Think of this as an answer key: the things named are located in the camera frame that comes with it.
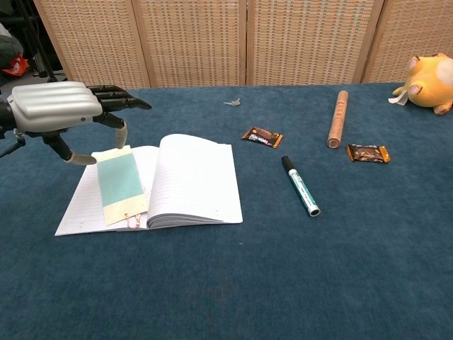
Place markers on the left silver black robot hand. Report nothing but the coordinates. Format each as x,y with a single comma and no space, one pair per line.
53,106

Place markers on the blue cream bookmark pink tassel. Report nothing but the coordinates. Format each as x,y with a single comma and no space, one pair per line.
118,180

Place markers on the orange plastic bag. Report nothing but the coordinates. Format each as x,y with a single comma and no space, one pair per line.
16,65

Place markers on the black tripod stand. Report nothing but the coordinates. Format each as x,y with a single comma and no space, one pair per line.
35,39

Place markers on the dark green fabric bundle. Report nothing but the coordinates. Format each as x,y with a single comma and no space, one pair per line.
7,49

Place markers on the woven wooden folding screen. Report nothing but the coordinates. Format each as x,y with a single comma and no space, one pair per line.
198,42

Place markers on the open white lined notebook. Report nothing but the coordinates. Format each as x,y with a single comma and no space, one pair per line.
198,177

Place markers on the brown orange chocolate candy wrapper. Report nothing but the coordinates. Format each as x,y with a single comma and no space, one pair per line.
368,154
262,137

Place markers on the dark blue table carpet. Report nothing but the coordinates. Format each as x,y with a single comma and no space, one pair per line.
247,276

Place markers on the green white marker black cap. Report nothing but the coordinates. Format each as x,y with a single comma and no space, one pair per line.
301,186

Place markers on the brown cardboard tube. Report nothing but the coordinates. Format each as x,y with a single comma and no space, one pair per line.
338,118

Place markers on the yellow plush toy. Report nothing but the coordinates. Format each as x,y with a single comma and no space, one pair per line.
430,85

